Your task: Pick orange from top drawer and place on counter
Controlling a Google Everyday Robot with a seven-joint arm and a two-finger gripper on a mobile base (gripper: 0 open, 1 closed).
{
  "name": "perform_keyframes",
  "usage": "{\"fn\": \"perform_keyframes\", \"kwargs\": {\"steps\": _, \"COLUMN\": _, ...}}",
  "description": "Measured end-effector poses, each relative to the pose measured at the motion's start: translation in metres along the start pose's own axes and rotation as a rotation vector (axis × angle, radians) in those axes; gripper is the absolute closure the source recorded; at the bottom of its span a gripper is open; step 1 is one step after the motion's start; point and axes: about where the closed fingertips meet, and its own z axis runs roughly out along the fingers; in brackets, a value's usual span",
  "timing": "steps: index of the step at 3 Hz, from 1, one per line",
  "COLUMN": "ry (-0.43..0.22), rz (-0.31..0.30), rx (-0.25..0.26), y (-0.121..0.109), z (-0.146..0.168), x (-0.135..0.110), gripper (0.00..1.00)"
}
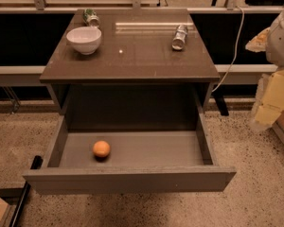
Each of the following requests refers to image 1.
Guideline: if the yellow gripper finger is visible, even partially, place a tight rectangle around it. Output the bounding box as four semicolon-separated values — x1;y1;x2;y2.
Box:
245;27;270;53
250;69;284;131

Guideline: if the orange fruit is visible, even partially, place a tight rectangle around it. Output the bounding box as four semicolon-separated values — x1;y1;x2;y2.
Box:
93;141;111;158

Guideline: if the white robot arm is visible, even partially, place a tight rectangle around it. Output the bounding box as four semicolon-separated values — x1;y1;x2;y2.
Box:
245;9;284;131

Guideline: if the open grey drawer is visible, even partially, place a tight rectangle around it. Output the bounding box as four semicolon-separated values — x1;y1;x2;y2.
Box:
23;116;236;194

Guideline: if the silver soda can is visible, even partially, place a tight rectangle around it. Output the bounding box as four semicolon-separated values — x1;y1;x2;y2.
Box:
171;25;187;51

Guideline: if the dark brown cabinet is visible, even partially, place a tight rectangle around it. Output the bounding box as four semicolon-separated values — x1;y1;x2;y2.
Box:
39;8;222;132

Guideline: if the green soda can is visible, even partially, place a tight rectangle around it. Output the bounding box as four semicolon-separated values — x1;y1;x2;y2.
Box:
82;9;100;27

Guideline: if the white ceramic bowl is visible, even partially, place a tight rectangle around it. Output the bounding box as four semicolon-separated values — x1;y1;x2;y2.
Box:
66;26;102;55

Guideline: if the black bar on floor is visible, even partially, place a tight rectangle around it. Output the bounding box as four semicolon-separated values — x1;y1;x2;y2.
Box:
9;155;43;227

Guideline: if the white power cable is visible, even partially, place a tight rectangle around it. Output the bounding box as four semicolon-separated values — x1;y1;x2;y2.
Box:
211;6;246;94

